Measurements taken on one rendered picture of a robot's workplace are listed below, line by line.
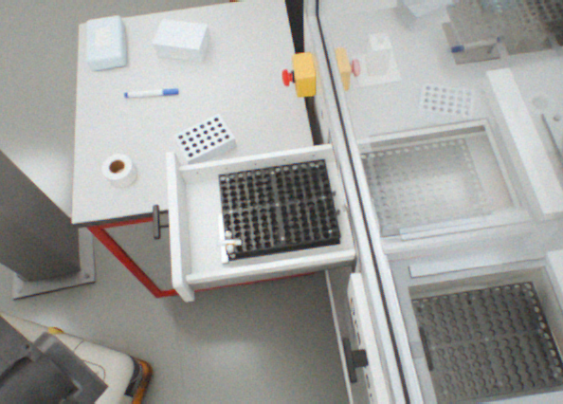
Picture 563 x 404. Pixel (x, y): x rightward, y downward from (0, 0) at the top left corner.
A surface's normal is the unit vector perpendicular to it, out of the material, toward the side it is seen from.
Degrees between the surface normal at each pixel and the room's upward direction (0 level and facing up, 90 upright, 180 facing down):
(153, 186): 0
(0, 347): 34
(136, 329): 0
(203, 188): 0
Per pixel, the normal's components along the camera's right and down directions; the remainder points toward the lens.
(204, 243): -0.05, -0.44
